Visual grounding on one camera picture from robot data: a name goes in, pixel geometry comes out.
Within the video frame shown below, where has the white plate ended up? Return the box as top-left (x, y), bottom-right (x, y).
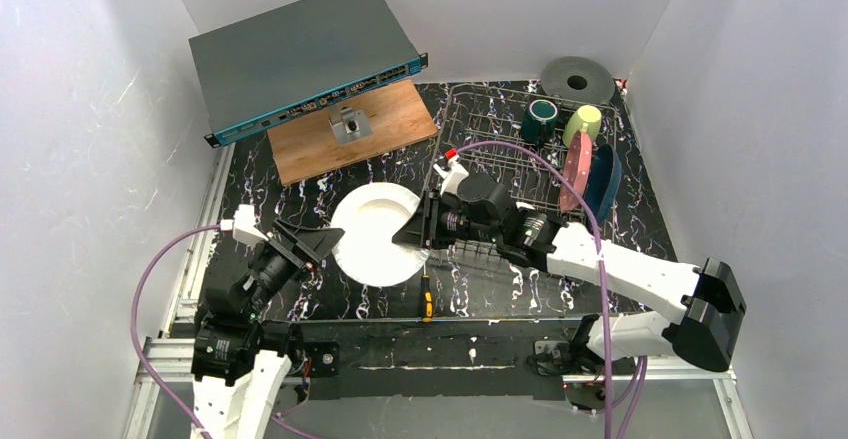
top-left (330, 182), bottom-right (429, 287)

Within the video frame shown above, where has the dark green mug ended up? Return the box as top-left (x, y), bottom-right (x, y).
top-left (520, 99), bottom-right (559, 145)

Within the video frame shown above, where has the pink dotted scalloped plate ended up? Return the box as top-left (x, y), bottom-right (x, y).
top-left (559, 131), bottom-right (593, 213)

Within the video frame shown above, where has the blue shell shaped plate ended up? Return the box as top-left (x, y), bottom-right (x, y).
top-left (583, 144), bottom-right (622, 225)

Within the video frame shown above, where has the light green mug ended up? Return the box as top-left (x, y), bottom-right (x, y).
top-left (562, 104), bottom-right (603, 146)

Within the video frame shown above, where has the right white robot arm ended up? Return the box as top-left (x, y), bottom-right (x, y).
top-left (392, 174), bottom-right (748, 372)

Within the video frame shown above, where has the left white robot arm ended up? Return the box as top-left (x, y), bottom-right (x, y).
top-left (191, 218), bottom-right (344, 438)

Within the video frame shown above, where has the yellow black screwdriver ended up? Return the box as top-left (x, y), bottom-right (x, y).
top-left (419, 273), bottom-right (434, 323)

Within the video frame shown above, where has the wooden cutting board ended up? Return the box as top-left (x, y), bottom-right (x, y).
top-left (267, 80), bottom-right (438, 185)

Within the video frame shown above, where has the grey tape roll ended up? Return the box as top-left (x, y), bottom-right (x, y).
top-left (540, 56), bottom-right (616, 104)

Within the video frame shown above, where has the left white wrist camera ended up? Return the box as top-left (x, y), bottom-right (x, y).
top-left (219, 204), bottom-right (268, 247)

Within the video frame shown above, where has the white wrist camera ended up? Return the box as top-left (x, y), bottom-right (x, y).
top-left (432, 148), bottom-right (469, 195)
top-left (219, 204), bottom-right (268, 247)

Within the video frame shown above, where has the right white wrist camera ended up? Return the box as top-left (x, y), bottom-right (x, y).
top-left (432, 148), bottom-right (469, 195)

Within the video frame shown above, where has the grey wire dish rack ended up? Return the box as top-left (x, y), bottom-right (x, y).
top-left (417, 81), bottom-right (588, 224)

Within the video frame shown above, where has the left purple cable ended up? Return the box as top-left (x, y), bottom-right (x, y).
top-left (130, 223), bottom-right (319, 439)

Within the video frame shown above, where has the purple cable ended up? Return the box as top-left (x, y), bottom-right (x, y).
top-left (453, 141), bottom-right (647, 439)
top-left (130, 223), bottom-right (319, 439)

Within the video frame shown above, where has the small grey metal bracket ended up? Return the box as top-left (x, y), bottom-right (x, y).
top-left (329, 105), bottom-right (373, 145)

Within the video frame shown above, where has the aluminium frame rail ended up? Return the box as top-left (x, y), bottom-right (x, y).
top-left (122, 147), bottom-right (757, 439)

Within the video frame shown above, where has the grey blue network switch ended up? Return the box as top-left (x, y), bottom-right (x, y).
top-left (189, 0), bottom-right (429, 148)

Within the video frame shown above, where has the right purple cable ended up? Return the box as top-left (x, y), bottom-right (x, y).
top-left (453, 141), bottom-right (647, 439)

